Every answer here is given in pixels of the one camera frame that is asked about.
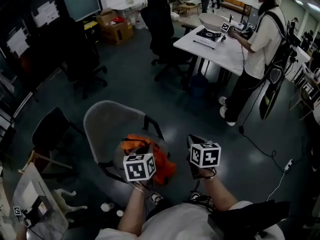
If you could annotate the beige upholstered chair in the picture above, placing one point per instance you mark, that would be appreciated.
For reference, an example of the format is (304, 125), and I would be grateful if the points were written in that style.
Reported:
(107, 119)

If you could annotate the whiteboard screen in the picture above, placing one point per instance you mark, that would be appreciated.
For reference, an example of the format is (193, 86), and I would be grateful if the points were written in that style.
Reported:
(80, 1)

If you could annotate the black chest rig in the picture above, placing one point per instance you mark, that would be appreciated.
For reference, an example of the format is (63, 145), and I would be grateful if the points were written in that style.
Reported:
(250, 219)

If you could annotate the dark grey upholstered chair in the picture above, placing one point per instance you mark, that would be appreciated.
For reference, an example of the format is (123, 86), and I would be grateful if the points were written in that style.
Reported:
(50, 129)

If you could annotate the beige wok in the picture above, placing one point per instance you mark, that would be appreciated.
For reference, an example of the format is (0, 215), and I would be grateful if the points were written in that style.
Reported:
(212, 21)

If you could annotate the person's shoe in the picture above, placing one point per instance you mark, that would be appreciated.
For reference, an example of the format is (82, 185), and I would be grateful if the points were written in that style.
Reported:
(156, 198)
(195, 196)

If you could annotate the cardboard box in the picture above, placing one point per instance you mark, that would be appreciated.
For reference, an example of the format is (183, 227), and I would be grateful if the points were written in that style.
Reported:
(115, 29)

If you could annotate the cluster of white paper sheets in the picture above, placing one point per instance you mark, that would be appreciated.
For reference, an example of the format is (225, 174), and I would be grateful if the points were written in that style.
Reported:
(46, 14)

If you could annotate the black mesh office chair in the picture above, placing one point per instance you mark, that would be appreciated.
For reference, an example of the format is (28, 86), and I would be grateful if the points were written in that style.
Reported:
(160, 24)

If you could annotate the person's right shoe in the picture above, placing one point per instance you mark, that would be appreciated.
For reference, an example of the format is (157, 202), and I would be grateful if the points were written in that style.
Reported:
(195, 196)

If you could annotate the wooden coffee table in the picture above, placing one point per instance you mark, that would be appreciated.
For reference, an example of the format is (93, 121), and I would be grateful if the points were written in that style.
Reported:
(188, 9)

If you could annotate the white portable gas stove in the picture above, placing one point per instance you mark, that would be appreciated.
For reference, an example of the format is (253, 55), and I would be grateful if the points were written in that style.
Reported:
(207, 39)

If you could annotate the white table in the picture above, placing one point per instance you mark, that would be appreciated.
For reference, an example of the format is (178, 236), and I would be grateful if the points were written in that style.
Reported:
(225, 56)

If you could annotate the white paper cup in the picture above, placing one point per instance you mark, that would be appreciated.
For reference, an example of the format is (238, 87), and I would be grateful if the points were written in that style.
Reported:
(107, 207)

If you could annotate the white ornate stool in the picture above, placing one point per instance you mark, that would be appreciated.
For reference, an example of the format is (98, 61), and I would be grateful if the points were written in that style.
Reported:
(67, 201)

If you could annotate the person's white shirt torso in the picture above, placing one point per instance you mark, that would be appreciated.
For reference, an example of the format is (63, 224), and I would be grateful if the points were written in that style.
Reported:
(175, 224)

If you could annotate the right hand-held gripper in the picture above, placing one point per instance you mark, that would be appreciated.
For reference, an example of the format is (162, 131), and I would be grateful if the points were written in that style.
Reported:
(206, 156)

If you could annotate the white paper sheet on door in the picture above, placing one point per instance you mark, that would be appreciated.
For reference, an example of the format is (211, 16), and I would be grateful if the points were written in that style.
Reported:
(17, 41)

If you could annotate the wooden stool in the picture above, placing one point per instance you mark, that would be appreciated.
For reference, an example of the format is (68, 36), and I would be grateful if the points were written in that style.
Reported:
(45, 160)

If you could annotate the orange sofa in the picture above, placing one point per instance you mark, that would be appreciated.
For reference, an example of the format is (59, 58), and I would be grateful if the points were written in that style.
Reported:
(235, 4)

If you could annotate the white power strip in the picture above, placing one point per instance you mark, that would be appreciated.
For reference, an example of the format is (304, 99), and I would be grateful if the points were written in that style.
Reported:
(288, 165)

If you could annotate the person's left forearm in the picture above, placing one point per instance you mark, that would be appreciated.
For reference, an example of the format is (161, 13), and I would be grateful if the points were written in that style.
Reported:
(131, 211)

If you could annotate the person's left shoe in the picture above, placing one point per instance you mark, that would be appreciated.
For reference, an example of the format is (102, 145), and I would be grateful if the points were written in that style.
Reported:
(156, 198)

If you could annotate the orange cloth bag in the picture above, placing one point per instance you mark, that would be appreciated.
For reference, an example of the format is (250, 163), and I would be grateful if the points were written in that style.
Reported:
(162, 161)

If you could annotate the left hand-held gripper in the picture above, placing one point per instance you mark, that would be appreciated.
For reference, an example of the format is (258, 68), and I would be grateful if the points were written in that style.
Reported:
(137, 169)

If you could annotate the person's right forearm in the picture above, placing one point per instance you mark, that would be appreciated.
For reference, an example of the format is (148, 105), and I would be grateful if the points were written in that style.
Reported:
(218, 192)

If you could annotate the marble table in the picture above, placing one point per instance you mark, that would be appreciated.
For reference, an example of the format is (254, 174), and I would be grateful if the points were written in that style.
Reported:
(55, 221)

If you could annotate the black cup with white lid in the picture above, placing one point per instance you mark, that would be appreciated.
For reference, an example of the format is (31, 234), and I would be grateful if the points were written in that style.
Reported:
(120, 213)

